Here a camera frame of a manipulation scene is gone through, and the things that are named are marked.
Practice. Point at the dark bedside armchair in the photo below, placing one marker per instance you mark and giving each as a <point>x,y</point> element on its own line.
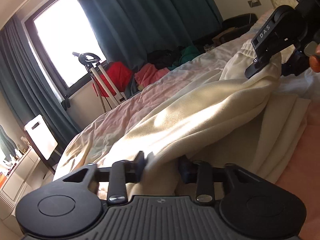
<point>230,29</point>

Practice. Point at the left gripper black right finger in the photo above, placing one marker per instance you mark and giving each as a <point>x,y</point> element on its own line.
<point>204,176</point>

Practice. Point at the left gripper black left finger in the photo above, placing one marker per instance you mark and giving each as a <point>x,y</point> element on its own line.
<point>118,175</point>

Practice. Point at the wall power socket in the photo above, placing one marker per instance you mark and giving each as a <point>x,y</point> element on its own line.
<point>254,3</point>

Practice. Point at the teal green curtain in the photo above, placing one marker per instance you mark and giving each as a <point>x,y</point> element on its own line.
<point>126,31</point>

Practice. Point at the white board dark chair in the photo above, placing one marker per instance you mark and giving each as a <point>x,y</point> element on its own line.
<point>41,139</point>

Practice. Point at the red garment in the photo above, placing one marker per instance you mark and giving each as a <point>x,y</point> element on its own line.
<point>119,74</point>

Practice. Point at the cream white zip sweatshirt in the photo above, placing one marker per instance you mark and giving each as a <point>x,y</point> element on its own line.
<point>220,118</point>

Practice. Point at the pastel rainbow bed sheet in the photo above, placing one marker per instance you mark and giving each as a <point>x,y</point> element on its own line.
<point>301,175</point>

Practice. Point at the white dresser cabinet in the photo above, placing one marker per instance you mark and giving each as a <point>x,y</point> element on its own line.
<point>27,175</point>

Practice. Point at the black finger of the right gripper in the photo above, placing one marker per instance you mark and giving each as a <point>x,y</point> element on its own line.
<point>259,63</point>

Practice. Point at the pink coral garment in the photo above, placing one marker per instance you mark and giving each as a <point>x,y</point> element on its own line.
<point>149,74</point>

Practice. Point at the green garment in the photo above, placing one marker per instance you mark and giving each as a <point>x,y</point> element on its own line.
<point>185,55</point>

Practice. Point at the person's right hand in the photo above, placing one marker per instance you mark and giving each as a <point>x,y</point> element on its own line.
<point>315,61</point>

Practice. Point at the black garment pile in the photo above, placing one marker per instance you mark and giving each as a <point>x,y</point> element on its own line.
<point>164,58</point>

